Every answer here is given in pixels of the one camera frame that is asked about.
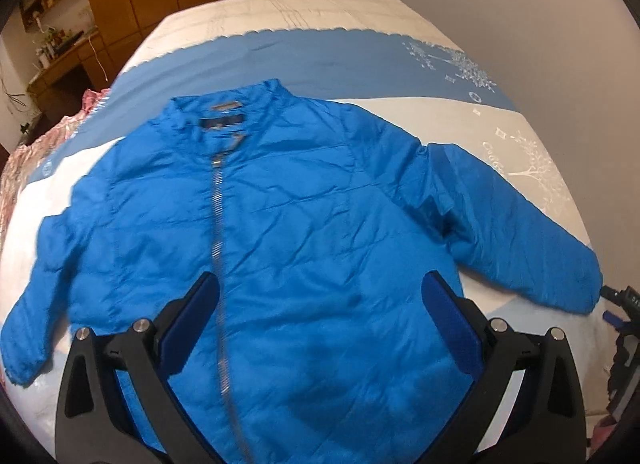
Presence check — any blue puffer jacket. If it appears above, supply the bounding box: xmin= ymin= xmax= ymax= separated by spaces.
xmin=1 ymin=80 xmax=602 ymax=463

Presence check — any pink floral quilt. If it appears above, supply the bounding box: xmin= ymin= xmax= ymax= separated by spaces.
xmin=1 ymin=88 xmax=111 ymax=244

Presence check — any wooden desk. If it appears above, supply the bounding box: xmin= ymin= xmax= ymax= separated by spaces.
xmin=27 ymin=31 xmax=117 ymax=122

